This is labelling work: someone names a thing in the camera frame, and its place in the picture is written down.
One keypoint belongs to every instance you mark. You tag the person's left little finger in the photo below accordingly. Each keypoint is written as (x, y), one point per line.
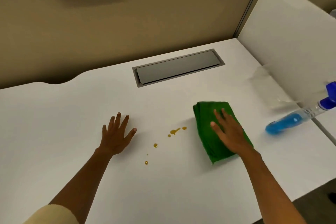
(104, 130)

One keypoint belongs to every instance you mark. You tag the person's left hand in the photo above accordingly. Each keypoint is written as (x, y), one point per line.
(114, 141)

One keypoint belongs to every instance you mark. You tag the person's right forearm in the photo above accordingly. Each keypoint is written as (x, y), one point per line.
(267, 187)

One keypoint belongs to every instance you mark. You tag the person's left thumb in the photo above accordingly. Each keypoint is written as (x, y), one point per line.
(131, 134)

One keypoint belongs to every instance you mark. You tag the amber liquid spill drops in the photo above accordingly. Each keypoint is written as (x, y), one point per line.
(173, 131)

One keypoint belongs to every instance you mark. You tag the clear spray bottle blue liquid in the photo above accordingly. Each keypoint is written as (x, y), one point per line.
(287, 121)

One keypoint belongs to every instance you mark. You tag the cream sleeve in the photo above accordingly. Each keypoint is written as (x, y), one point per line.
(52, 216)

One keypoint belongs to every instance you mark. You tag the person's left forearm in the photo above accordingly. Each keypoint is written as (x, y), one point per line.
(81, 184)

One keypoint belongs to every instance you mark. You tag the person's right middle finger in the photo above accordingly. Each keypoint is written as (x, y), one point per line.
(225, 115)

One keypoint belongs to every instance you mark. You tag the person's right thumb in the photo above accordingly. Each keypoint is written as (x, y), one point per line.
(216, 128)

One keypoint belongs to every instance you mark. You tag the green cloth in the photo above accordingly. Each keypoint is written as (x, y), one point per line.
(207, 121)

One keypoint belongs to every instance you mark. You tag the white desk divider panel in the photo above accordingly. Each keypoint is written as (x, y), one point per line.
(288, 42)

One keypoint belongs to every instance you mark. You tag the person's right hand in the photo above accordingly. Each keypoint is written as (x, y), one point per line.
(232, 136)

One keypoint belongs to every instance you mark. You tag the person's left middle finger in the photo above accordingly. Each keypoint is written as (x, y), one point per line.
(117, 121)

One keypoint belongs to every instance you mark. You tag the grey partition frame post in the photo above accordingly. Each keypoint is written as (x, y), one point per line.
(250, 3)

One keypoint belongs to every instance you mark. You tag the beige partition panel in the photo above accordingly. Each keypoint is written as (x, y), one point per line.
(131, 27)

